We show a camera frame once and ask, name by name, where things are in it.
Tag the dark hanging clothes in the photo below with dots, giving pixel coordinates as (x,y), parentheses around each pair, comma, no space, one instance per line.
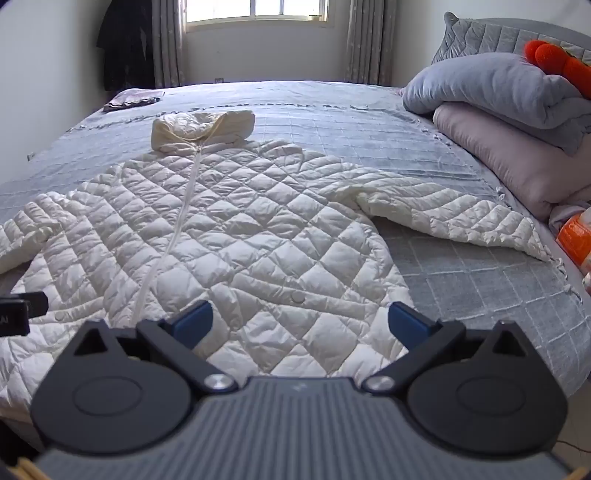
(124,46)

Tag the folded grey quilt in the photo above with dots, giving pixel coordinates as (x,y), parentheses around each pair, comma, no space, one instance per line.
(489,87)

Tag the bed with grey checked bedspread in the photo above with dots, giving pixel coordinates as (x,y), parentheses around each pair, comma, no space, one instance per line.
(351,124)

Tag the grey patterned curtain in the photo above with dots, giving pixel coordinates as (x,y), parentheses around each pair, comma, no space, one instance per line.
(367,41)
(168,41)

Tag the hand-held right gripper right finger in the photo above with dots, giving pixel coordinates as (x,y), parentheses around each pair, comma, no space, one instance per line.
(407,321)

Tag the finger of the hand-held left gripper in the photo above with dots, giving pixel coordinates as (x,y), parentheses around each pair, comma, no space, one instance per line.
(38,303)

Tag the pink pillow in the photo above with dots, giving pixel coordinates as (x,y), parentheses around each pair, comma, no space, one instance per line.
(517,152)

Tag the white quilted down jacket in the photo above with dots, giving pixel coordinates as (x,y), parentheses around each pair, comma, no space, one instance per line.
(240,240)

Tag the grey bed headboard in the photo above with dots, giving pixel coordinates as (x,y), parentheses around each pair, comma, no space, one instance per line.
(554,32)

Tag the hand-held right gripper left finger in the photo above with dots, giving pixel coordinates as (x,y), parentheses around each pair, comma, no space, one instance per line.
(194,318)

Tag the orange package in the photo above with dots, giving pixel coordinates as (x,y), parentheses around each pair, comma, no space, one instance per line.
(577,240)

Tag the grey quilted pillow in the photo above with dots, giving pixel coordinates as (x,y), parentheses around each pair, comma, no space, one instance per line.
(480,39)

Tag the small folded patterned cloth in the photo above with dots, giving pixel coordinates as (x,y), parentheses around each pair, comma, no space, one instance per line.
(134,99)

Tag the orange plush toy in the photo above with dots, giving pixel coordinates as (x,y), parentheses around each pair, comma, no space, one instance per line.
(561,64)

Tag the window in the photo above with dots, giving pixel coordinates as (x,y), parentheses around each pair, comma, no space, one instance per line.
(256,9)

